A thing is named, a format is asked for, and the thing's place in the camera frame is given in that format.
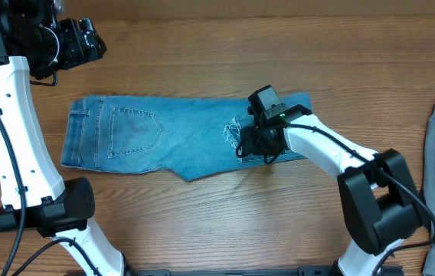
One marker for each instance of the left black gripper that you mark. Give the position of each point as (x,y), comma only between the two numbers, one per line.
(77,55)

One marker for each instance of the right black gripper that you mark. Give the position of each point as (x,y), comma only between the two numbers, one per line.
(250,147)

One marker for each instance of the light blue denim jeans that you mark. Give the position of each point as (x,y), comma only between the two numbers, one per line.
(192,137)

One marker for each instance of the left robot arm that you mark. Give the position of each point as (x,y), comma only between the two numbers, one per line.
(33,193)

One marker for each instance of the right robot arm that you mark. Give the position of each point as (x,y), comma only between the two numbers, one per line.
(380,202)

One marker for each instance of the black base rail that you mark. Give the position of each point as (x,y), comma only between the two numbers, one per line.
(240,272)

